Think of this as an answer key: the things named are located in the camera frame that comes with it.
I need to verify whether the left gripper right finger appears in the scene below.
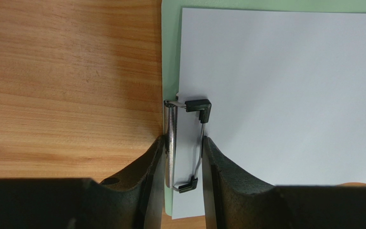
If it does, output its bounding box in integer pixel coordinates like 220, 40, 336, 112
203, 137, 366, 229

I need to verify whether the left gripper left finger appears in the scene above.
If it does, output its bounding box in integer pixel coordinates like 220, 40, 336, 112
0, 136, 165, 229

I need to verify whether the metal clipboard clip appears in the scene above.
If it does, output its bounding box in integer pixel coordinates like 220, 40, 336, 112
163, 99, 212, 193

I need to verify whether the white paper sheet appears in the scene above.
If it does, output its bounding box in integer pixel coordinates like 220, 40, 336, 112
171, 7, 366, 220

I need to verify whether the green clipboard folder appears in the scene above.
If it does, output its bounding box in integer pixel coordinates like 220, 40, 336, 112
161, 0, 366, 217

